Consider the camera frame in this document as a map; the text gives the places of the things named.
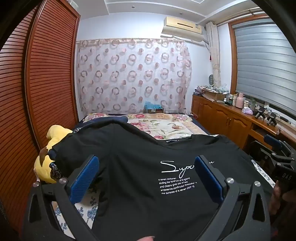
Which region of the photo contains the wooden louvered wardrobe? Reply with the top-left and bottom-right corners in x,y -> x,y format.
0,0 -> 80,234

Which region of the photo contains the floral cream quilt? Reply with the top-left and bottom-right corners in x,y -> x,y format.
82,113 -> 211,141

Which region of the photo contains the wall air conditioner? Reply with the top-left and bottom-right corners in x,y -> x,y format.
161,16 -> 204,42

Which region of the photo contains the grey window blind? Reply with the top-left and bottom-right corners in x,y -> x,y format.
232,16 -> 296,116

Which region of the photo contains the wooden sideboard cabinet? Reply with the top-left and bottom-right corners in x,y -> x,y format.
191,94 -> 287,150

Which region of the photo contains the cream tied curtain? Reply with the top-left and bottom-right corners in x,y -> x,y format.
205,21 -> 222,88

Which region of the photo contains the teal bag on box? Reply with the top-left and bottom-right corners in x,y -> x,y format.
144,101 -> 164,113

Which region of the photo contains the navy folded blanket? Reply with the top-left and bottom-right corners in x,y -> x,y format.
74,116 -> 129,134

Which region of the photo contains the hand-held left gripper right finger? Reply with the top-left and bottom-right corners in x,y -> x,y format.
194,155 -> 271,241

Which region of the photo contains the cardboard box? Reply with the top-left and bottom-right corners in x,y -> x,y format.
203,89 -> 226,101

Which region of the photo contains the person's right hand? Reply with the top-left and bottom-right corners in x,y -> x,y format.
269,179 -> 287,219

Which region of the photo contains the ring patterned sheer curtain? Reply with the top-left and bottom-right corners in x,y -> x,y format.
76,38 -> 193,114

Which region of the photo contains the yellow plush toy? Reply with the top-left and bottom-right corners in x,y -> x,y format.
33,125 -> 73,184

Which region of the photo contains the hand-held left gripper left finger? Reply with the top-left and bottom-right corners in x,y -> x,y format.
22,155 -> 100,241

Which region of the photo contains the black printed t-shirt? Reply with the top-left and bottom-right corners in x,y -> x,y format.
52,123 -> 273,241

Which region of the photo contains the blue floral bed sheet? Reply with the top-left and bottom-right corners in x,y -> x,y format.
36,159 -> 270,241

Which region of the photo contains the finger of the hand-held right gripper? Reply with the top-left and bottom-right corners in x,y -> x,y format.
264,134 -> 289,158
250,141 -> 277,163

